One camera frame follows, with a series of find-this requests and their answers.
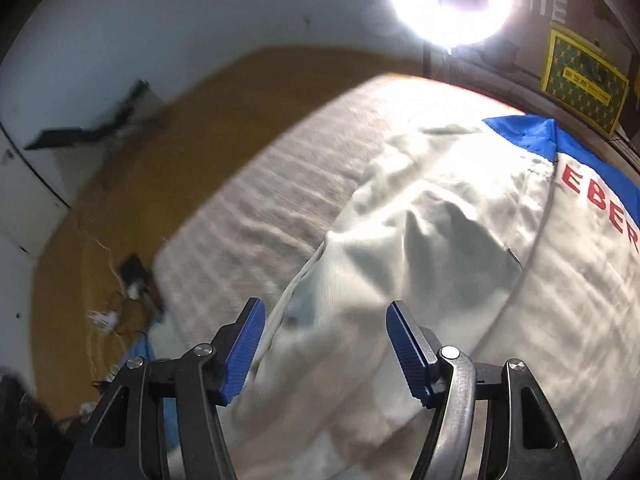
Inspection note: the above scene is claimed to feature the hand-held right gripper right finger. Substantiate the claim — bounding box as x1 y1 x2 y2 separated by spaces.
386 300 583 480

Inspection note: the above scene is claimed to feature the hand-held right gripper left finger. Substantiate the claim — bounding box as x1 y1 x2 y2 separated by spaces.
62 297 267 480

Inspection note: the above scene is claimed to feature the beige and blue work jacket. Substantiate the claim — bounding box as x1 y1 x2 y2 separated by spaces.
220 115 640 480

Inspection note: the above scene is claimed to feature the black device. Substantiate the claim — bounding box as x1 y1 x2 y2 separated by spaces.
120 255 165 318

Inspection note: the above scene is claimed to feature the beige plaid blanket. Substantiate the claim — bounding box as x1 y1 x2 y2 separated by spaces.
152 74 511 356

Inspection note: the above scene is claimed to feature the dark knit clothing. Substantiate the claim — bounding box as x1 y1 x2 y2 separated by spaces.
0 369 76 480

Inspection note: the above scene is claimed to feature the green and yellow poster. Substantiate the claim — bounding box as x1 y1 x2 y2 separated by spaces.
540 28 630 137

